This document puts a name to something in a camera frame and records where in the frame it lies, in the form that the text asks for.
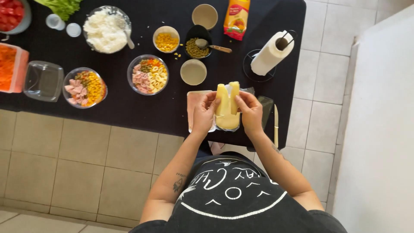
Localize person's left hand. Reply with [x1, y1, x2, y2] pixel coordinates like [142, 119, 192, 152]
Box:
[192, 91, 221, 135]

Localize person's right hand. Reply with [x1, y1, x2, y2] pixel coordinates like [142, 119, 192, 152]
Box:
[235, 91, 264, 137]

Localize yellow cheese slice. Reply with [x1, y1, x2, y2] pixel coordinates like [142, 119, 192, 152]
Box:
[229, 81, 241, 115]
[215, 83, 230, 117]

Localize pink ham slices tray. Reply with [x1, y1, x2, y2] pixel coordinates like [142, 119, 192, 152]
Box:
[187, 90, 217, 133]

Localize stack of yellow cheese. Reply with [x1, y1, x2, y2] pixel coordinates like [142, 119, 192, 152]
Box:
[215, 112, 241, 131]

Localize empty beige bowl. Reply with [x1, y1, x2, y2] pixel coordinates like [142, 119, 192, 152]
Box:
[180, 59, 208, 86]
[191, 4, 219, 31]

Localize black tablecloth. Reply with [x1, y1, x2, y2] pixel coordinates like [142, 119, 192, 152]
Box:
[0, 0, 307, 152]

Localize white paper towel roll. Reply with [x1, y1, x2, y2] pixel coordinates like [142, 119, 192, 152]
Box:
[251, 30, 295, 76]

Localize glass salad bowl with pasta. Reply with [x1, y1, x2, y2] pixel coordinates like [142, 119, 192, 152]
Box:
[126, 54, 169, 96]

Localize black bowl with peas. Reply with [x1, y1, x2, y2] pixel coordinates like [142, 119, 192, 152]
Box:
[184, 25, 213, 60]

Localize beige bowl with corn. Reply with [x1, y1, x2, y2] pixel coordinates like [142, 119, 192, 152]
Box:
[152, 25, 180, 54]

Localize black printed shirt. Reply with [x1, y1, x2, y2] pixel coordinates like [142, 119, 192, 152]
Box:
[129, 151, 348, 233]

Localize orange food packet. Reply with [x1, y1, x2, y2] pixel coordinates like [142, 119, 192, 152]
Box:
[223, 0, 251, 41]

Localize glass salad bowl with corn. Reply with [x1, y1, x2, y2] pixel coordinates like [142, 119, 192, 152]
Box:
[62, 67, 108, 109]

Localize glass bowl with rice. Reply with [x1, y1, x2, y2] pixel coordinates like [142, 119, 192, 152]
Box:
[82, 5, 132, 54]

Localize round white lid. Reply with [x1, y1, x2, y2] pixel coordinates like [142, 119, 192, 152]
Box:
[66, 22, 82, 38]

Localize empty clear plastic container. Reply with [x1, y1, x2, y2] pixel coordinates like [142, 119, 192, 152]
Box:
[23, 60, 64, 103]

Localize small clear plastic cup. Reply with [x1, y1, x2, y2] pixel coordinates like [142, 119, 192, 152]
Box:
[45, 13, 66, 31]

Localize green lettuce leaves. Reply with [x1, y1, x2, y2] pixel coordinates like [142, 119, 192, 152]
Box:
[34, 0, 83, 21]

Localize container of grated carrot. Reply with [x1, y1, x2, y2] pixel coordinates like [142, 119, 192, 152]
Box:
[0, 42, 30, 94]

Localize bowl of chopped tomato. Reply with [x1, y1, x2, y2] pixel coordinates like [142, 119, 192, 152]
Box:
[0, 0, 32, 35]

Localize cream handled table knife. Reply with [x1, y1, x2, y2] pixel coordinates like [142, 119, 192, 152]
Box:
[274, 104, 279, 149]

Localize black wire towel holder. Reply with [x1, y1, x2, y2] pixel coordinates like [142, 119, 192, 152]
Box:
[243, 29, 298, 83]

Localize wooden handled metal spoon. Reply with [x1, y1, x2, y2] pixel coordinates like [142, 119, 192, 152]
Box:
[195, 38, 233, 54]

